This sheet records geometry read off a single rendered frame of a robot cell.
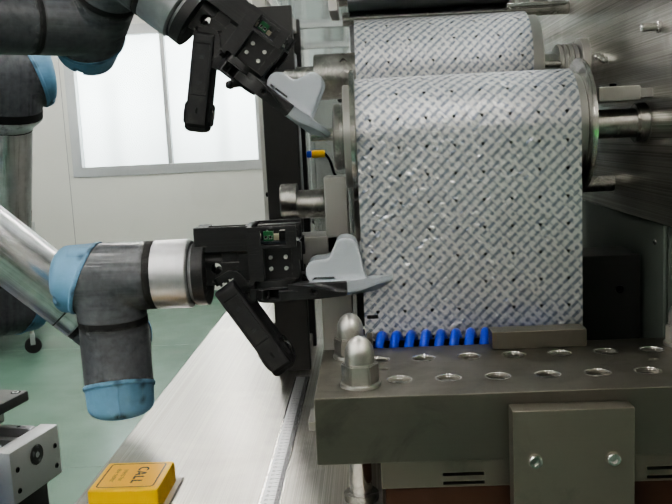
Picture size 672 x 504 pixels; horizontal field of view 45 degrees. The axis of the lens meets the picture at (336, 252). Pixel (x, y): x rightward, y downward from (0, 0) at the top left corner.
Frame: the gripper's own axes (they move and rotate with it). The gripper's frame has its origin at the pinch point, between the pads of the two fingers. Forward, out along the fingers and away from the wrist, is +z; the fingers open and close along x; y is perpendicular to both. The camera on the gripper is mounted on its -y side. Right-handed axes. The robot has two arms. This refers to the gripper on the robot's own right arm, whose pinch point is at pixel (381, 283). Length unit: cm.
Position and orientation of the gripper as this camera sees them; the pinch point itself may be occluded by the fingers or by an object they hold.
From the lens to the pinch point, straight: 88.4
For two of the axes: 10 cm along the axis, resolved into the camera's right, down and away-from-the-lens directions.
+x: 0.4, -1.4, 9.9
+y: -0.5, -9.9, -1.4
